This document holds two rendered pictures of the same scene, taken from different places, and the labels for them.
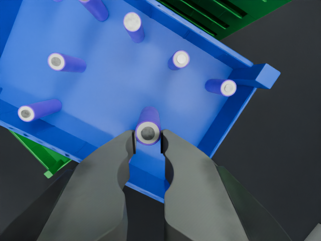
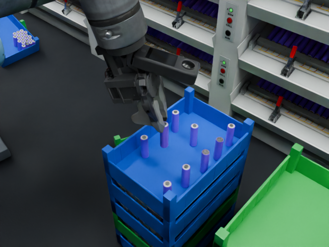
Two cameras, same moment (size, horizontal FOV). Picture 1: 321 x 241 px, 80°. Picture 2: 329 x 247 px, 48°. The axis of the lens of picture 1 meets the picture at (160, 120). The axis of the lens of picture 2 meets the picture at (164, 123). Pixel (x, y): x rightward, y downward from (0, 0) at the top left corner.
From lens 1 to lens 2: 0.67 m
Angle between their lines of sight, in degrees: 47
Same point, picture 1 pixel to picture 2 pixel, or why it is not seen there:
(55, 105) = (175, 128)
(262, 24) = not seen: outside the picture
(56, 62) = (194, 125)
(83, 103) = (173, 141)
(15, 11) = (222, 127)
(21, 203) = (94, 118)
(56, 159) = not seen: hidden behind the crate
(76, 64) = (192, 136)
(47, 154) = not seen: hidden behind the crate
